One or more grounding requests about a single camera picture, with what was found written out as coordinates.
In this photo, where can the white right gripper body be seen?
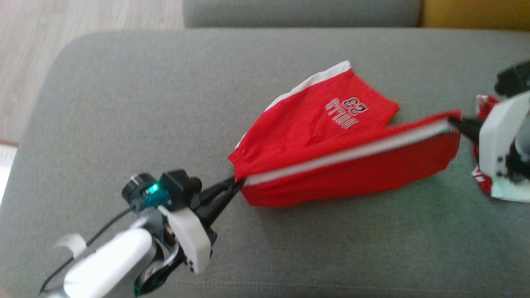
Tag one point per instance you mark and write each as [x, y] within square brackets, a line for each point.
[497, 140]

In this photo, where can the yellow sofa back cushion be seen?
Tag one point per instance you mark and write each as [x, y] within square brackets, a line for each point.
[476, 14]

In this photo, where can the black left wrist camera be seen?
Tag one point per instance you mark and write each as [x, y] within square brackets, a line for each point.
[178, 186]

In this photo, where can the red basketball jersey number 23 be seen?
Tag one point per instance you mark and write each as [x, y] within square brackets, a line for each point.
[484, 105]

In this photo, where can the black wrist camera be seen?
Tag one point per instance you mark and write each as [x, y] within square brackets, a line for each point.
[513, 80]
[178, 186]

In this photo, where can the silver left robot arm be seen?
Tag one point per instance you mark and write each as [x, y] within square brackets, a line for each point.
[107, 265]

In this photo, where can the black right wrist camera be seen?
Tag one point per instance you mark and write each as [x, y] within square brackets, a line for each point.
[513, 80]

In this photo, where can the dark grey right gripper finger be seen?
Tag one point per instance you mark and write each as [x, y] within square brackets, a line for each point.
[468, 123]
[472, 134]

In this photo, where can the grey sofa back cushion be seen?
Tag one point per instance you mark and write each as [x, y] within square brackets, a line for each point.
[302, 12]

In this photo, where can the grey fabric sofa seat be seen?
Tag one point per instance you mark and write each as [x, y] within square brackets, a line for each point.
[165, 103]

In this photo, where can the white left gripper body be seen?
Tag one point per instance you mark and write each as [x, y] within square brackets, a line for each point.
[190, 236]

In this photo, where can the red basketball shorts white trim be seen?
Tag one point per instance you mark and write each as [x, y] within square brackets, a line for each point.
[314, 128]

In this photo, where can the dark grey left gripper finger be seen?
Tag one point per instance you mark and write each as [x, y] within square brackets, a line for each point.
[219, 209]
[217, 191]

